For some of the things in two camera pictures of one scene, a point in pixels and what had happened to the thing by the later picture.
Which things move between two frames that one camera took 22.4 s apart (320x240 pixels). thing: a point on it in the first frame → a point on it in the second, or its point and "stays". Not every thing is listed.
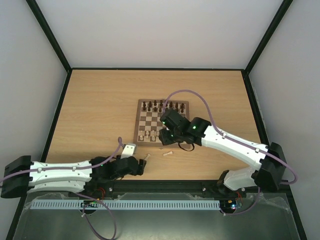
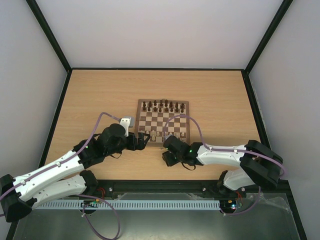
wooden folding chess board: (147, 123) stays
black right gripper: (163, 136) → (167, 156)
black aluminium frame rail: (172, 187) stays
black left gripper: (140, 171) → (133, 146)
